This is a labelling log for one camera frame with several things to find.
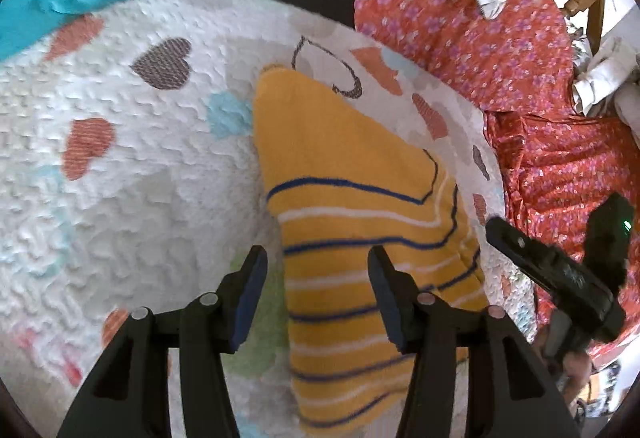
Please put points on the red floral cloth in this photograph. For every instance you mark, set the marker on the red floral cloth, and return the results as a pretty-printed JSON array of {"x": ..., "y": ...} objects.
[{"x": 450, "y": 37}]

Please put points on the white heart-print blanket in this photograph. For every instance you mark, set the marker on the white heart-print blanket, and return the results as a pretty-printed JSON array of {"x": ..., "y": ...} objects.
[{"x": 150, "y": 178}]

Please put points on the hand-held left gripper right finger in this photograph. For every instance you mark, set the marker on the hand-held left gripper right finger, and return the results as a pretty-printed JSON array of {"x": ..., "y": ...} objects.
[{"x": 387, "y": 298}]

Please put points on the yellow striped sweater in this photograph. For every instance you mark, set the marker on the yellow striped sweater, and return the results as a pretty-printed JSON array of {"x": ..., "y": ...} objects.
[{"x": 330, "y": 152}]

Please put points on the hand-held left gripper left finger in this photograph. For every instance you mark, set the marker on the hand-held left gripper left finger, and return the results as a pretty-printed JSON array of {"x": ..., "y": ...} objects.
[{"x": 250, "y": 288}]

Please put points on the person's right hand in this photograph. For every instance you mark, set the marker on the person's right hand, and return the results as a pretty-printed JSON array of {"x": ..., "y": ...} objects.
[{"x": 575, "y": 370}]

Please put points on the white crumpled cloth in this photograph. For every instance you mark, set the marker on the white crumpled cloth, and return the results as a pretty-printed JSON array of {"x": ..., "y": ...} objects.
[{"x": 607, "y": 77}]

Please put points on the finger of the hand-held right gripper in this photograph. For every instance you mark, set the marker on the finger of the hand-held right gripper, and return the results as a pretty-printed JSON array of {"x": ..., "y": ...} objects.
[{"x": 520, "y": 248}]

